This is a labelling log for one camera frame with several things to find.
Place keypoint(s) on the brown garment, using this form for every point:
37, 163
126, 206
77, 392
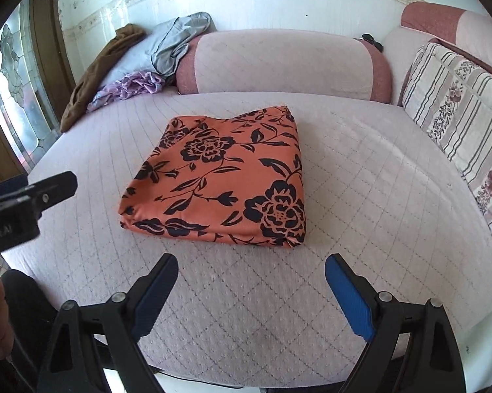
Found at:
89, 83

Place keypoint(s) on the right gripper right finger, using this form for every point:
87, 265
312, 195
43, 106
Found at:
432, 361

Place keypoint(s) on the striped floral pillow right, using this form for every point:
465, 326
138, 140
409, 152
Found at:
450, 98

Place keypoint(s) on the grey-blue garment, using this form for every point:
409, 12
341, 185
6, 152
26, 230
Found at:
162, 49

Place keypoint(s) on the purple floral garment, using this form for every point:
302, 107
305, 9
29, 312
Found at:
129, 86

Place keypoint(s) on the orange floral blouse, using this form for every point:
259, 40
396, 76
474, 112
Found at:
237, 180

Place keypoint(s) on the stained glass door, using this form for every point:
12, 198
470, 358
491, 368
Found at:
27, 118

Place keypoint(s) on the pink sofa backrest corner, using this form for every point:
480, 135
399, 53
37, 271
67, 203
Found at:
463, 31

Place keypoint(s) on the small black object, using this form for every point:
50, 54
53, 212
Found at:
372, 41

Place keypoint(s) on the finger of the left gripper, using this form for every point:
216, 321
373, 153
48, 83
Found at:
43, 194

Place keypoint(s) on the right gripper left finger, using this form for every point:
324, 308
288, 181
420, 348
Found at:
72, 362

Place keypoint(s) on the pink quilted bolster cushion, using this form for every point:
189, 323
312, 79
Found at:
285, 60

